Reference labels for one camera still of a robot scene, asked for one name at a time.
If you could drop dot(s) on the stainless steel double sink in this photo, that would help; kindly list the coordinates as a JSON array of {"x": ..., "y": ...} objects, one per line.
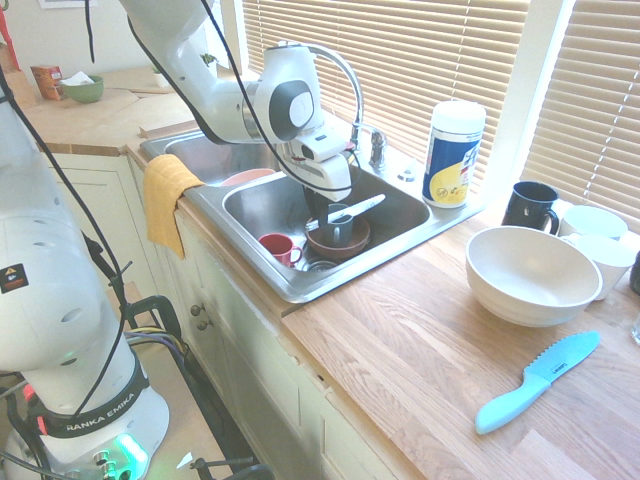
[{"x": 390, "y": 210}]

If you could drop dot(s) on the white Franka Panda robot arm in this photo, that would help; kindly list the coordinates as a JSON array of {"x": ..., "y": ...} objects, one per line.
[{"x": 60, "y": 280}]

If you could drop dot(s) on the chrome gooseneck faucet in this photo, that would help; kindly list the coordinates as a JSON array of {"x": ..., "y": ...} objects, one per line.
[{"x": 350, "y": 75}]

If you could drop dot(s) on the light blue serrated knife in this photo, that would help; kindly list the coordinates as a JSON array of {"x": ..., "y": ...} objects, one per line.
[{"x": 540, "y": 380}]

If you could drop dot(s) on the white cup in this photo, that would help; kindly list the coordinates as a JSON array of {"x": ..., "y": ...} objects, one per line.
[
  {"x": 612, "y": 260},
  {"x": 595, "y": 222}
]

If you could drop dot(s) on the wide beige window blind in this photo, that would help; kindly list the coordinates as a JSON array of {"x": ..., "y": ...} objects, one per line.
[{"x": 425, "y": 60}]

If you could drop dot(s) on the yellow dish cloth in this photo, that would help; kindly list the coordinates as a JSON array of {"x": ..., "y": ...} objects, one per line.
[{"x": 162, "y": 200}]

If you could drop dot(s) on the metal drain strainer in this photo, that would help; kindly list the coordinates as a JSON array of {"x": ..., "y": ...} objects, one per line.
[{"x": 322, "y": 265}]

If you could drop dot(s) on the green bowl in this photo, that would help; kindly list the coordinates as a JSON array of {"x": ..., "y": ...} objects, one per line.
[{"x": 85, "y": 92}]

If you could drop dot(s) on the sink side sprayer fitting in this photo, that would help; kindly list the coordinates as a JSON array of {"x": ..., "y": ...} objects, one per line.
[{"x": 406, "y": 175}]

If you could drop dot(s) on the orange cardboard box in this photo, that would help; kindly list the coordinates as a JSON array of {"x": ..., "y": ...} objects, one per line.
[{"x": 45, "y": 82}]

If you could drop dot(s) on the pink bowl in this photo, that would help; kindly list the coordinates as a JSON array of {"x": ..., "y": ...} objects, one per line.
[{"x": 245, "y": 176}]

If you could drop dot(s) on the white gripper block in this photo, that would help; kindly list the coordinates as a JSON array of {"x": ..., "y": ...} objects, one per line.
[{"x": 325, "y": 175}]

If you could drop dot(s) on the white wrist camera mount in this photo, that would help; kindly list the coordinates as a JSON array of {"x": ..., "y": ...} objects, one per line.
[{"x": 325, "y": 145}]

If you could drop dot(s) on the round cabinet knob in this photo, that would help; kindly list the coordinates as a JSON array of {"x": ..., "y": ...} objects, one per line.
[
  {"x": 204, "y": 325},
  {"x": 198, "y": 310}
]

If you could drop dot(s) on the grey mug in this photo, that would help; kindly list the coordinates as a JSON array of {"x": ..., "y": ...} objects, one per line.
[{"x": 342, "y": 230}]

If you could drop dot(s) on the brown wooden bowl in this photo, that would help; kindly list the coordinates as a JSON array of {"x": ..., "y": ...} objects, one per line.
[{"x": 360, "y": 242}]

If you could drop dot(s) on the large cream bowl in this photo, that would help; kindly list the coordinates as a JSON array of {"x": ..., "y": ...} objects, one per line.
[{"x": 530, "y": 280}]

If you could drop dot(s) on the disinfecting wipes canister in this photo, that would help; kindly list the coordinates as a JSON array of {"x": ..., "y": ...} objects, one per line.
[{"x": 452, "y": 160}]

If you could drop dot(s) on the black mug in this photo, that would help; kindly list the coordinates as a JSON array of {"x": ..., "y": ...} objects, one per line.
[{"x": 527, "y": 210}]

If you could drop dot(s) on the black robot stand frame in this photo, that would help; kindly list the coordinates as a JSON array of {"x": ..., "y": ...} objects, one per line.
[{"x": 170, "y": 325}]

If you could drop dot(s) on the red cup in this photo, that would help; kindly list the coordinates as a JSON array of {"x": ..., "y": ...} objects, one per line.
[{"x": 277, "y": 247}]

